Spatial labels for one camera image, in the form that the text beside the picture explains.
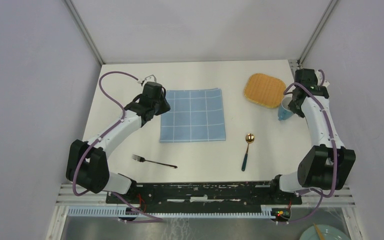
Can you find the wooden chopstick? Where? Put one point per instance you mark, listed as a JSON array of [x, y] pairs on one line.
[[318, 232]]

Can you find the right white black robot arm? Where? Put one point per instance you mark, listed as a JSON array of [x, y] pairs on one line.
[[327, 165]]

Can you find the black metal fork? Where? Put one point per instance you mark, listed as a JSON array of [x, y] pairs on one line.
[[142, 160]]

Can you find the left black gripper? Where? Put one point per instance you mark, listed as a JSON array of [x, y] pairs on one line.
[[166, 106]]

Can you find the white blue mug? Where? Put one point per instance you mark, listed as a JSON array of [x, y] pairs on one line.
[[284, 112]]

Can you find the gold spoon teal handle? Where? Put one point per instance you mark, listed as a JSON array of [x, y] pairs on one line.
[[250, 138]]

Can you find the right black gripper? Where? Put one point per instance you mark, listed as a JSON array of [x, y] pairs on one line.
[[296, 109]]

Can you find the light blue cable duct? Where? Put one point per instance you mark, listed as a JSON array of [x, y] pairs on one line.
[[125, 212]]

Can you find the green plate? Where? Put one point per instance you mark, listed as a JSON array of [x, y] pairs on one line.
[[328, 232]]

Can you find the woven bamboo placemat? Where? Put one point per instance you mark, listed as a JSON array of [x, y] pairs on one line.
[[264, 90]]

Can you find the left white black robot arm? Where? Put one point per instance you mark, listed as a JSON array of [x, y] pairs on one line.
[[87, 164]]

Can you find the blue checked cloth napkin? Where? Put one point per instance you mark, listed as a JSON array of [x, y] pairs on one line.
[[194, 116]]

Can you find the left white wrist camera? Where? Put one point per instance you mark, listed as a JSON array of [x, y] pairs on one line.
[[149, 78]]

